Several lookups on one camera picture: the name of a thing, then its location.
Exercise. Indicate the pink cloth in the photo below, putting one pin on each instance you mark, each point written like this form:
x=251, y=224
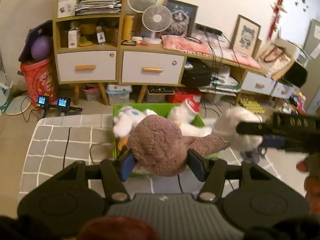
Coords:
x=182, y=43

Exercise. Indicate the yellow canister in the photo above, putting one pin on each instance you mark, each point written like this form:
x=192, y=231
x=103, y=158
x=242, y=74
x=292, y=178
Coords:
x=128, y=27

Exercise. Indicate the yellow plush toy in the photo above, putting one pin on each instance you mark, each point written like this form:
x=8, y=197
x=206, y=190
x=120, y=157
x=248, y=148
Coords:
x=123, y=143

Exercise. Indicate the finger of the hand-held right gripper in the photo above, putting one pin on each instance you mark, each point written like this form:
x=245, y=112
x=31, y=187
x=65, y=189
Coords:
x=250, y=128
x=273, y=142

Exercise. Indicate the brown plush toy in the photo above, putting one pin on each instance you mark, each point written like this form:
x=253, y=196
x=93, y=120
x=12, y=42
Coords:
x=160, y=145

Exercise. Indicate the small pink storage box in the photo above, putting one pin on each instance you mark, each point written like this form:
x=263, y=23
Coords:
x=92, y=95

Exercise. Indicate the purple ball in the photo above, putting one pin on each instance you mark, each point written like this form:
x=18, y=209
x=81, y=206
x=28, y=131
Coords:
x=41, y=47

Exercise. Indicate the yellow egg tray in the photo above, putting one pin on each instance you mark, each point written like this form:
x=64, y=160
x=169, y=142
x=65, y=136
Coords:
x=252, y=106

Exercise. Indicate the dark red cloth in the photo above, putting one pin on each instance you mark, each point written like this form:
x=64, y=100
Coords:
x=117, y=230

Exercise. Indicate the tall wooden shelf cabinet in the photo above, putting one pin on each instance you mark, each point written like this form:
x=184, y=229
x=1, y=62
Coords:
x=87, y=17

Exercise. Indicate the stack of magazines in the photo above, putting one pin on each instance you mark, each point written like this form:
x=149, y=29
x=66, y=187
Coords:
x=100, y=6

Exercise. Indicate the red hanging decoration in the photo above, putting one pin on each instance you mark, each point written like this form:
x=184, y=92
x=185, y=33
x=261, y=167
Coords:
x=275, y=5

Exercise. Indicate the white knit glove red cuff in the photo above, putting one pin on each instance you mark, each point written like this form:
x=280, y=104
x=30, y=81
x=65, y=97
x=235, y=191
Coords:
x=182, y=112

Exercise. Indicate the small white desk fan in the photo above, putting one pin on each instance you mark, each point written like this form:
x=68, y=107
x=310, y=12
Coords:
x=156, y=17

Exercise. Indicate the red box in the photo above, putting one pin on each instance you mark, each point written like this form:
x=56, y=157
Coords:
x=185, y=97

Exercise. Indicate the black bag under table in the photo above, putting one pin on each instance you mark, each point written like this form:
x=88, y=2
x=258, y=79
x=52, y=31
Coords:
x=197, y=75

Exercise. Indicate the black power strip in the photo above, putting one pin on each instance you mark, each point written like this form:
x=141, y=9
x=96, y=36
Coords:
x=208, y=29

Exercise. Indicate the white fluffy plush toy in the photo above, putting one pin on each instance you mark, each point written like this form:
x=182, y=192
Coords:
x=230, y=122

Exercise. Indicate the dark purple flat bag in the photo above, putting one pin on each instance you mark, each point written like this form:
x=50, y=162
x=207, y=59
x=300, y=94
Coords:
x=30, y=37

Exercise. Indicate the clear storage box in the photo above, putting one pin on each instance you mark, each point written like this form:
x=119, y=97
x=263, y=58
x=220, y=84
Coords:
x=158, y=93
x=118, y=95

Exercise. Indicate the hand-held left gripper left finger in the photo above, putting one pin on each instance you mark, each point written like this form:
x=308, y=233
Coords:
x=127, y=166

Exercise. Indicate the white plastic bag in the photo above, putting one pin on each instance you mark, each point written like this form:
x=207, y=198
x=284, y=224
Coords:
x=3, y=97

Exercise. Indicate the red printed bucket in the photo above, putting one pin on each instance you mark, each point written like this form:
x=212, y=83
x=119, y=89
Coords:
x=37, y=82

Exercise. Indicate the pile of papers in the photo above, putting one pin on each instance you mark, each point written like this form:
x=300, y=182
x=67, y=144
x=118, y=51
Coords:
x=222, y=82

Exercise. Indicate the white carton box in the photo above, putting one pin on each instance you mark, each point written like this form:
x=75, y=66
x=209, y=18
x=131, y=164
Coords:
x=67, y=5

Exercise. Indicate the grey checked blanket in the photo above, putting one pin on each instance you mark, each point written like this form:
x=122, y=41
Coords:
x=50, y=150

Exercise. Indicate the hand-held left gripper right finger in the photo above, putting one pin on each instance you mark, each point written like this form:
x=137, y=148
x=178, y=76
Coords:
x=197, y=167

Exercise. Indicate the low wooden cabinet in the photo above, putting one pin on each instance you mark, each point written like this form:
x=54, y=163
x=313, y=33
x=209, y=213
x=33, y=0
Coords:
x=155, y=48

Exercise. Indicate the framed cat picture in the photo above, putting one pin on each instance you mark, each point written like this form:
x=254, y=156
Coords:
x=180, y=17

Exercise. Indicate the white and blue small box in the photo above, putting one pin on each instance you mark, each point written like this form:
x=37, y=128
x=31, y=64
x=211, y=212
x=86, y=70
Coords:
x=73, y=37

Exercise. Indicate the brown round object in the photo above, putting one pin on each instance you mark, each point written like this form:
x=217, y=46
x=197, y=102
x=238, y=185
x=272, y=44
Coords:
x=88, y=29

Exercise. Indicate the white bathroom scale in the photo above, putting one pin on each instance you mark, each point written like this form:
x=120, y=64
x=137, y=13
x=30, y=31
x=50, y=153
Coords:
x=17, y=107

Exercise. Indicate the person's right hand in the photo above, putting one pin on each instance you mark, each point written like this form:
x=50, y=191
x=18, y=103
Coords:
x=312, y=177

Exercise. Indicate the framed bear picture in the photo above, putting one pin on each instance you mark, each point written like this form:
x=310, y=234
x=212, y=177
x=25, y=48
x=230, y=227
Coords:
x=246, y=36

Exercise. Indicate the small black screen device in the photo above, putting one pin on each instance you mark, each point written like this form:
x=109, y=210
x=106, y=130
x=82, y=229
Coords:
x=62, y=102
x=42, y=101

